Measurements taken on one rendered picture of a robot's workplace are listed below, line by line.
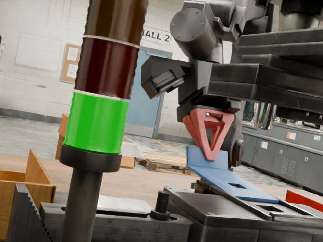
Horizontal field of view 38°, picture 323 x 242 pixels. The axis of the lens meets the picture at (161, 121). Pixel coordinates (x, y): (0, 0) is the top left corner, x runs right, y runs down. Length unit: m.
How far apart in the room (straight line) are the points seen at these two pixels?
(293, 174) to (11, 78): 6.54
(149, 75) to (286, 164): 7.84
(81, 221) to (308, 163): 7.73
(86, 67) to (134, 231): 0.20
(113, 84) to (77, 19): 11.16
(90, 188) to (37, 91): 11.02
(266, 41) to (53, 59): 10.84
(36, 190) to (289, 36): 0.32
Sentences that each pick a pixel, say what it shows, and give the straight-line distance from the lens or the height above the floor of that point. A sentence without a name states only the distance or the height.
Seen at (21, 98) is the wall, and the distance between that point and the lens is 11.31.
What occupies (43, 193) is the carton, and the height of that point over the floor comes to 0.96.
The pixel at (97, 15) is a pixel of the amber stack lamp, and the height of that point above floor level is 1.13.
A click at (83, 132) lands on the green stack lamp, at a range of 0.30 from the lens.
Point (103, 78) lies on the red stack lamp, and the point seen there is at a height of 1.10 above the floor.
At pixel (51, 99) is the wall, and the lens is 11.35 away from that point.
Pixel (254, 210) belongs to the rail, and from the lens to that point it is 0.53.
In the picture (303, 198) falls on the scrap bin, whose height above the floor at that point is 0.96.
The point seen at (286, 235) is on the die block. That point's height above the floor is 0.97.
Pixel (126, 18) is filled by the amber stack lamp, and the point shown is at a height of 1.13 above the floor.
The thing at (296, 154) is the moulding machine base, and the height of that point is 0.54.
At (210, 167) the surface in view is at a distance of 0.72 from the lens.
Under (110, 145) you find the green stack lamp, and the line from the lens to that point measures 0.30.
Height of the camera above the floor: 1.09
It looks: 3 degrees down
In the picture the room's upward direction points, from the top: 11 degrees clockwise
